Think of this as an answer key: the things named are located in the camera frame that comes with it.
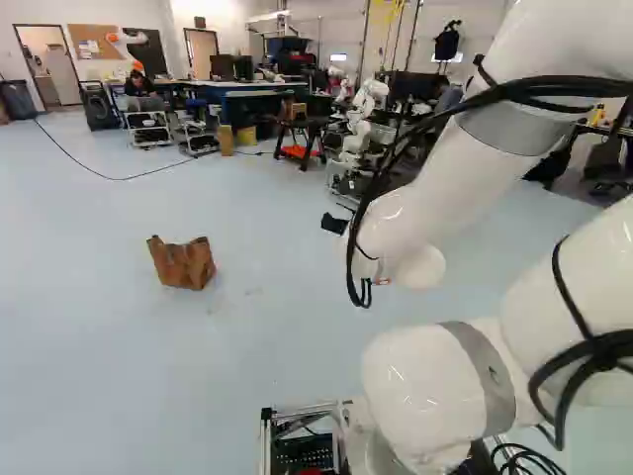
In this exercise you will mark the black and orange work stand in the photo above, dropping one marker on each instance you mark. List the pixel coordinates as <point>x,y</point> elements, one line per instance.
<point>296,151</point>

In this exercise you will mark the tall cardboard box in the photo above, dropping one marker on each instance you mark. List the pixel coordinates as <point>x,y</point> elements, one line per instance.
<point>225,141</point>

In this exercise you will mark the blue workbench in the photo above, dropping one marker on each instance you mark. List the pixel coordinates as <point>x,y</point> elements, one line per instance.
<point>257,93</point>

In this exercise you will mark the white robot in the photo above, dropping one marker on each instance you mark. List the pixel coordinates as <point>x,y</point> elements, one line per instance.
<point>366,96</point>

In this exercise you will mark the brown paper grocery bag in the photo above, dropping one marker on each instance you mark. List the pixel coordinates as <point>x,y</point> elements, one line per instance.
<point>183,267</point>

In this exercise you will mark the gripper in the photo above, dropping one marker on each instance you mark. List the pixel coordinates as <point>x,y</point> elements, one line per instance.
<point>334,223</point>

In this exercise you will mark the black wheeled case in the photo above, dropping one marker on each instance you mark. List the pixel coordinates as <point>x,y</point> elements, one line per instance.
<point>100,106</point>

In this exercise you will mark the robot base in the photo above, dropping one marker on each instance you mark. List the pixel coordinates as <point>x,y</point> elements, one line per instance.
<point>301,445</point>

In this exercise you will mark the person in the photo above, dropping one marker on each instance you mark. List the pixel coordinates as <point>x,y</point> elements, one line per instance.
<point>138,85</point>

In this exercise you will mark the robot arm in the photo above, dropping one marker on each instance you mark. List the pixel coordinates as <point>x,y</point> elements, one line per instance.
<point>445,198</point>

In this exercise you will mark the yellow bag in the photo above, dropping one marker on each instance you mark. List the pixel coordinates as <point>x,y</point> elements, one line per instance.
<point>246,136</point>

